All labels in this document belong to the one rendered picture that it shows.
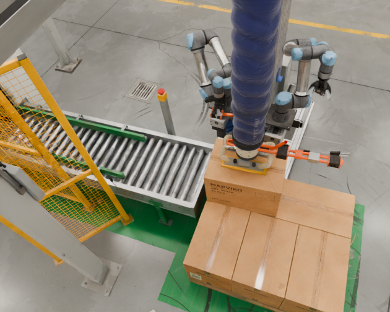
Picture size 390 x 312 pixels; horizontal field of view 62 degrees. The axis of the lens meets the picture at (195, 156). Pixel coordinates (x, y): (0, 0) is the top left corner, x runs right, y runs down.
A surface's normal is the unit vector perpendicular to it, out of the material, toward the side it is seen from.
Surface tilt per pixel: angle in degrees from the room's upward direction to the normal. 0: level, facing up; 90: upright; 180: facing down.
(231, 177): 0
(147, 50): 0
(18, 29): 90
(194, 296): 0
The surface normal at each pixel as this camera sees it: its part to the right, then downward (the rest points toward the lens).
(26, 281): -0.10, -0.57
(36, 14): 0.94, 0.22
